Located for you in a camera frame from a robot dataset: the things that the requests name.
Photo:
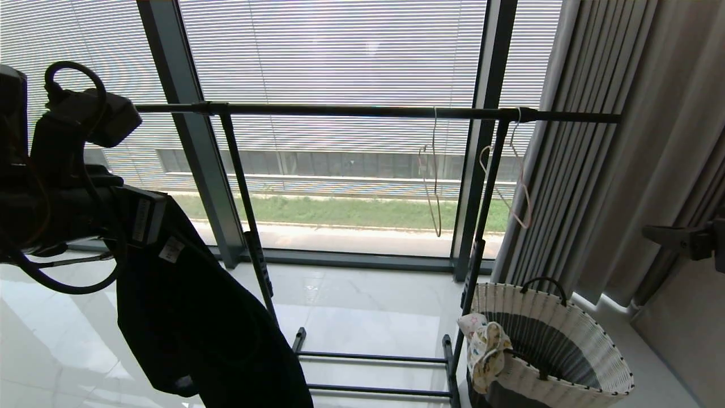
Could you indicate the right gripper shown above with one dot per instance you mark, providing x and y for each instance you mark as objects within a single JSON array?
[{"x": 705, "y": 243}]

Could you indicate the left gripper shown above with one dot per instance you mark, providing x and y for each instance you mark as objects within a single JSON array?
[{"x": 113, "y": 215}]

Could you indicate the black garment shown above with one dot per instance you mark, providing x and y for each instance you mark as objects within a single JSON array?
[{"x": 198, "y": 317}]

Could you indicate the pink clothes hanger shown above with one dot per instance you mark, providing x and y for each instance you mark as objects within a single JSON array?
[
  {"x": 435, "y": 170},
  {"x": 524, "y": 192}
]

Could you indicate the white laundry basket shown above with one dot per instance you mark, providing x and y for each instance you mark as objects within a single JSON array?
[{"x": 589, "y": 362}]

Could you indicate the black clothes rack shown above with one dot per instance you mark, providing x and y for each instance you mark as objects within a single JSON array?
[{"x": 368, "y": 111}]

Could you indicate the window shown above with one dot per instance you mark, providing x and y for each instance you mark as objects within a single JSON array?
[{"x": 187, "y": 141}]

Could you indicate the beige curtain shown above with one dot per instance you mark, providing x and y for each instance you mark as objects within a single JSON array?
[{"x": 634, "y": 141}]

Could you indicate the cream printed garment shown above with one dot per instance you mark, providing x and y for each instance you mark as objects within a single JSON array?
[{"x": 487, "y": 345}]

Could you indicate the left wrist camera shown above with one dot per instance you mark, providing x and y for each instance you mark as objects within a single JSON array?
[{"x": 107, "y": 119}]

